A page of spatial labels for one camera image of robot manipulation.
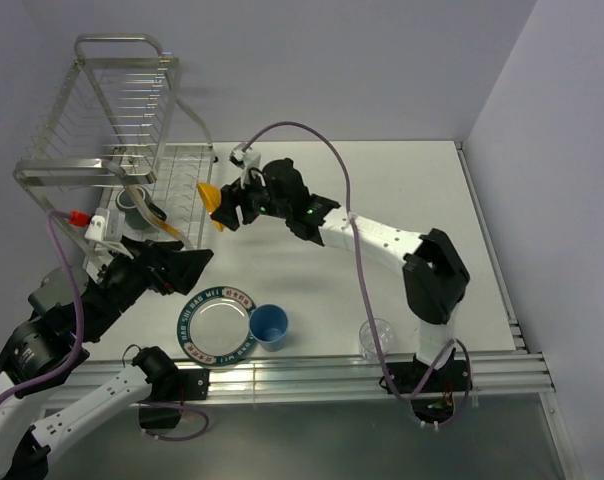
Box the metal dish rack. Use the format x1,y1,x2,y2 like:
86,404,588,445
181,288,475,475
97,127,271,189
13,33,217,248

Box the dark grey mug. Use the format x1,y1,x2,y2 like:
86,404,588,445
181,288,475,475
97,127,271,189
115,186,167,231

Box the aluminium table edge rail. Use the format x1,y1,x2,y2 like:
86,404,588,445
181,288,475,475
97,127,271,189
203,351,555,405

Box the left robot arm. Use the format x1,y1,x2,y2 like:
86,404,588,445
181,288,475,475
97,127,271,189
0,238,213,479

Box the white plate green rim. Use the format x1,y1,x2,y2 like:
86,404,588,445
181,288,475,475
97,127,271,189
176,286,257,368

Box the clear glass cup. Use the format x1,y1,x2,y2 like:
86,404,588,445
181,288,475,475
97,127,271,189
358,318,396,360

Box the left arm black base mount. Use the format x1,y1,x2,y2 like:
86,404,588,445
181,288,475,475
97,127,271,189
137,369,211,443

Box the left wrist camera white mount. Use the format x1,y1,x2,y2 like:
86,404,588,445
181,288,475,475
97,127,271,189
85,208,133,258

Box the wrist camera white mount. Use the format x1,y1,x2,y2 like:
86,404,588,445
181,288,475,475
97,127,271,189
229,143,261,188
85,208,133,258

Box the yellow plastic bowl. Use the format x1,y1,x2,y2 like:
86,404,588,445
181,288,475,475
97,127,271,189
197,182,225,232

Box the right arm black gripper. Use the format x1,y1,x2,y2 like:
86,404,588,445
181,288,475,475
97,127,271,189
211,164,291,231

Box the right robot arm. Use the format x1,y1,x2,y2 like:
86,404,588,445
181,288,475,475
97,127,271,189
176,153,470,390

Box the blue plastic cup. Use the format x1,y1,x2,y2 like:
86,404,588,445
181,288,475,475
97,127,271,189
249,304,289,352

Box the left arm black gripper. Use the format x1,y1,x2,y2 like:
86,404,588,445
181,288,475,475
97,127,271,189
83,232,213,339

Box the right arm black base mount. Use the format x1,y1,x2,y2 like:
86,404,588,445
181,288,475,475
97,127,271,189
387,359,473,430

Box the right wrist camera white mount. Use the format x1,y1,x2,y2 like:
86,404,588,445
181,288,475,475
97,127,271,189
229,143,261,188

